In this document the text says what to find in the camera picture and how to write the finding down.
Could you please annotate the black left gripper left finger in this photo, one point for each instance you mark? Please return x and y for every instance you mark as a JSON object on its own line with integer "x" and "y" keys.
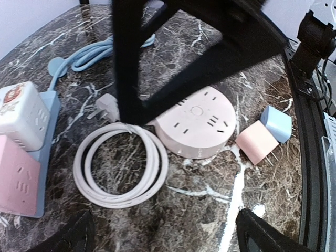
{"x": 77, "y": 235}

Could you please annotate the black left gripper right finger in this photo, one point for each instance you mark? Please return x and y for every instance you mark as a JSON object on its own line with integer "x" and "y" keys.
{"x": 255, "y": 234}

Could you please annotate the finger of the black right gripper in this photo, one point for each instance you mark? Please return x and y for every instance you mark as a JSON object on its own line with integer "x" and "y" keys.
{"x": 183, "y": 47}

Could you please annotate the pink cube socket adapter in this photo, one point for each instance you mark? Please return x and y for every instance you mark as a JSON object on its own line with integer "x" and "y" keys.
{"x": 19, "y": 179}

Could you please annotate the blue power strip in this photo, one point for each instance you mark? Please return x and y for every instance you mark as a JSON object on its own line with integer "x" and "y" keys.
{"x": 42, "y": 156}

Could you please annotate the small blue charger plug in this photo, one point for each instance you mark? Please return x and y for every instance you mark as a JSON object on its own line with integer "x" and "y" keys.
{"x": 278, "y": 123}

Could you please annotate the small pink charger plug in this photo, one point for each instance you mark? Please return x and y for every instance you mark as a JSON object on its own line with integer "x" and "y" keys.
{"x": 256, "y": 142}

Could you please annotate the pink round power socket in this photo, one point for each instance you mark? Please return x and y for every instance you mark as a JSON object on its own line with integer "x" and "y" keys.
{"x": 198, "y": 126}

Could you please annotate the white cube socket adapter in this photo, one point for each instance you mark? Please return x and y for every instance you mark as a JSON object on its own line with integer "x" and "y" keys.
{"x": 24, "y": 115}

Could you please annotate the black table front rail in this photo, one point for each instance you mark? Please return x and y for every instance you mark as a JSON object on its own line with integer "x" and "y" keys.
{"x": 311, "y": 129}

